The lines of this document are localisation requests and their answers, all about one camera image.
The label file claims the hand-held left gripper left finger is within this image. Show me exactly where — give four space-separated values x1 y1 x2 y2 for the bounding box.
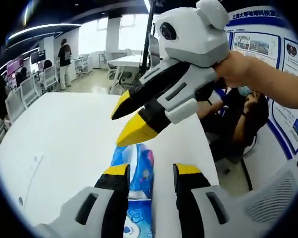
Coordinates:
37 162 131 238

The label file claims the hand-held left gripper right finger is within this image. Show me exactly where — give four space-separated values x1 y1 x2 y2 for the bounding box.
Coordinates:
172 162 261 238

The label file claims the blue wet wipes packet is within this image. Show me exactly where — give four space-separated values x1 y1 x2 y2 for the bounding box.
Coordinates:
110 143 156 238

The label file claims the person's right hand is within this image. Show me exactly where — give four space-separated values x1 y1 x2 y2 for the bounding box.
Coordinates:
212 50 259 88

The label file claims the white office desk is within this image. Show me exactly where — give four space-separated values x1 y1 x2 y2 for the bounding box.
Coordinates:
106 53 152 95

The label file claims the black desk monitor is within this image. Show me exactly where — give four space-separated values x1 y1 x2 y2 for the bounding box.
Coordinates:
148 34 162 67

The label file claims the black tripod stand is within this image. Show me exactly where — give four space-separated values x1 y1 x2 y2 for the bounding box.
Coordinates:
138 0 164 75

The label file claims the bright window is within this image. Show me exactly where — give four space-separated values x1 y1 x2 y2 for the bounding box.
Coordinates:
78 18 149 54

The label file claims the white mesh office chair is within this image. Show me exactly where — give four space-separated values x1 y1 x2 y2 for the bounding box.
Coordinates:
242 158 298 224

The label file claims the dark screen monitor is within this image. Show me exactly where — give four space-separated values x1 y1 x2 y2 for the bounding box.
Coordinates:
31 49 47 64

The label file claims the row of white office chairs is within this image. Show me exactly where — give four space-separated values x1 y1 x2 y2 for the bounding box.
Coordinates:
4 53 92 110

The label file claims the curved ceiling light strip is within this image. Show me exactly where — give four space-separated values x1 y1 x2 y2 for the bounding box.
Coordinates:
7 23 81 40

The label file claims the purple screen monitor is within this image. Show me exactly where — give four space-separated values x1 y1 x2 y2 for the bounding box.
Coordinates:
6 56 24 77

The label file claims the wall poster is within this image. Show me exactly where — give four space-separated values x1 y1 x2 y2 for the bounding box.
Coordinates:
225 9 298 159

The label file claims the white table cable cover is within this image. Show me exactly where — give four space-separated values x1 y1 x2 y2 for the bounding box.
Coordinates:
17 153 44 211

